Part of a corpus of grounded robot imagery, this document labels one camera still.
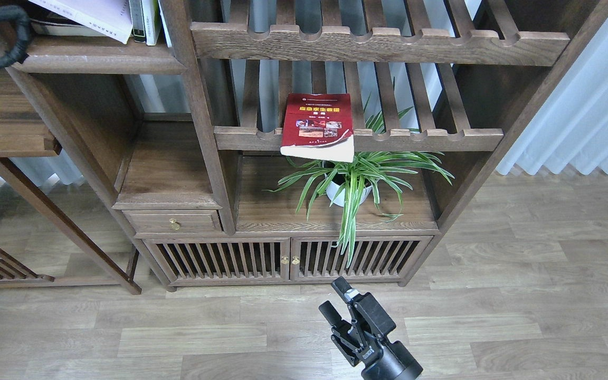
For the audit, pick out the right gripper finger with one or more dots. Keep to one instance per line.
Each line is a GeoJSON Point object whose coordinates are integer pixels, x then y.
{"type": "Point", "coordinates": [347, 293]}
{"type": "Point", "coordinates": [332, 316]}

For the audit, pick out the spider plant leaves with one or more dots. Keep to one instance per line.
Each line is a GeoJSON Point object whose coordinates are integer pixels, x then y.
{"type": "Point", "coordinates": [375, 167]}

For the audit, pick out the brass drawer knob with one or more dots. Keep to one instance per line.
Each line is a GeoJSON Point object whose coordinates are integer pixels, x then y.
{"type": "Point", "coordinates": [174, 224]}

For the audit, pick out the white curtain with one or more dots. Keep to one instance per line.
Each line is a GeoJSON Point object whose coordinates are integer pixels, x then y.
{"type": "Point", "coordinates": [571, 128]}

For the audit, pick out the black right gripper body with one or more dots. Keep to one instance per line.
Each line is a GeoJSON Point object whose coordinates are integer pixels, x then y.
{"type": "Point", "coordinates": [365, 340]}

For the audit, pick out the dark spine upright book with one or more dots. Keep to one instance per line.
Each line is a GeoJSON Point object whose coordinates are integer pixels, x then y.
{"type": "Point", "coordinates": [138, 24]}

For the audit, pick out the dark wooden bookshelf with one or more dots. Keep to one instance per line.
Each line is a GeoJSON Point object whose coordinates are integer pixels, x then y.
{"type": "Point", "coordinates": [192, 132]}

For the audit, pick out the red paperback book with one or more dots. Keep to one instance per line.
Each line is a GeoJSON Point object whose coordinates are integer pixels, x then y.
{"type": "Point", "coordinates": [318, 126]}

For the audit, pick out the white book top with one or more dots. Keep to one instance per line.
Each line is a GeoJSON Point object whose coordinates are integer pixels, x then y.
{"type": "Point", "coordinates": [110, 18]}

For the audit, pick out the white plant pot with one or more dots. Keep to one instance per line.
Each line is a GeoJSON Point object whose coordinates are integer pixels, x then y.
{"type": "Point", "coordinates": [336, 193]}

